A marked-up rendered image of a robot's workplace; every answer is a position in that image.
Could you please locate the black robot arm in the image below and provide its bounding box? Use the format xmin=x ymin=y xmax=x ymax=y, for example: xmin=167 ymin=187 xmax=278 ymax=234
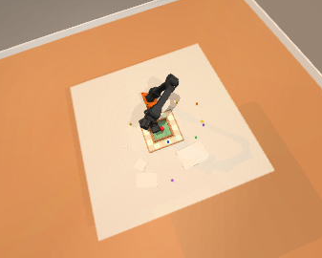
xmin=139 ymin=74 xmax=179 ymax=130

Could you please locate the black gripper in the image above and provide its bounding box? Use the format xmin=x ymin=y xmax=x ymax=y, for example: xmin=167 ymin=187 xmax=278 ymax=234
xmin=144 ymin=109 xmax=161 ymax=134

